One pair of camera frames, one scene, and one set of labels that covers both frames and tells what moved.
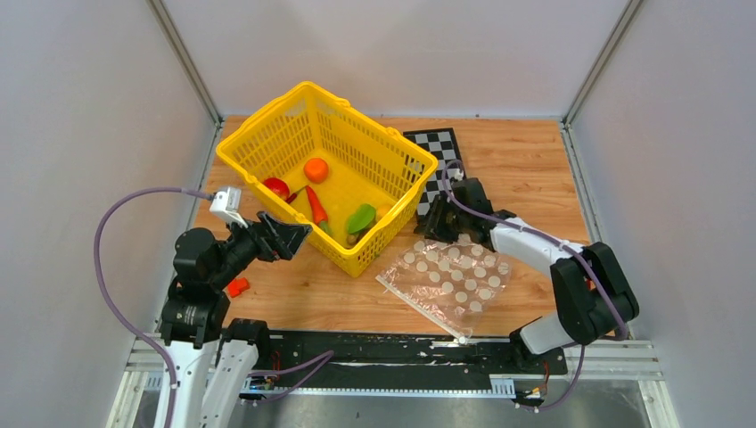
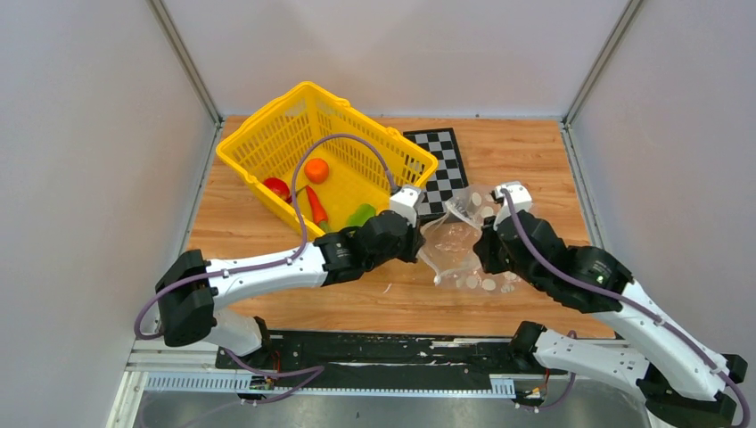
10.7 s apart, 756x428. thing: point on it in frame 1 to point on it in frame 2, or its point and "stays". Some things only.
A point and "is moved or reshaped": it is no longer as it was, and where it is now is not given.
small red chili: x=293 y=195 stays
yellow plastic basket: x=353 y=182 stays
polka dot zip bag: x=454 y=282 is moved or reshaped
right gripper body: x=453 y=221 to x=493 y=258
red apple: x=277 y=186 stays
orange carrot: x=318 y=211 stays
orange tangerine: x=316 y=169 stays
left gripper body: x=243 y=244 to x=406 y=251
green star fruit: x=361 y=218 stays
